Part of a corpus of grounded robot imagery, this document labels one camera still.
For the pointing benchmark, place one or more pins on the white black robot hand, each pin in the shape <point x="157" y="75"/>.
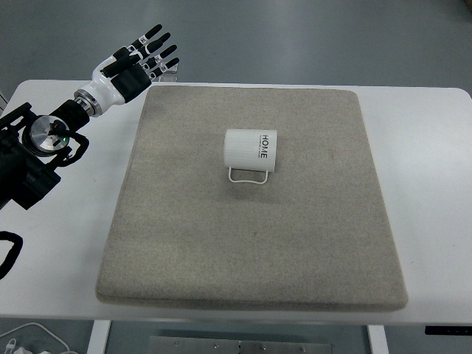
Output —
<point x="129" y="79"/>

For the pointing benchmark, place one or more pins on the white ribbed mug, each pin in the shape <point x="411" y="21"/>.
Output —
<point x="252" y="150"/>

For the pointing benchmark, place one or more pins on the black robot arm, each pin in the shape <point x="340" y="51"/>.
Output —
<point x="34" y="146"/>

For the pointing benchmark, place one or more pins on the clear floor marker plate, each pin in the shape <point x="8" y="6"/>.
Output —
<point x="171" y="75"/>

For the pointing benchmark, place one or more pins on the beige felt mat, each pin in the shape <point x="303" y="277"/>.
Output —
<point x="315" y="236"/>

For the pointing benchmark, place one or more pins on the white table leg left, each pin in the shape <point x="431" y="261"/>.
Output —
<point x="99" y="337"/>

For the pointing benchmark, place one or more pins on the white table leg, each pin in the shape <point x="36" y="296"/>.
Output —
<point x="99" y="337"/>
<point x="377" y="339"/>

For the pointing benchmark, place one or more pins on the white table leg right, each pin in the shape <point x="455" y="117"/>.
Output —
<point x="377" y="339"/>

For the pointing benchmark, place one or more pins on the black table control panel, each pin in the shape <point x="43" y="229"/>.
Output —
<point x="448" y="330"/>

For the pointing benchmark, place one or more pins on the grey metal base plate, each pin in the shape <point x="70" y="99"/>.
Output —
<point x="166" y="344"/>

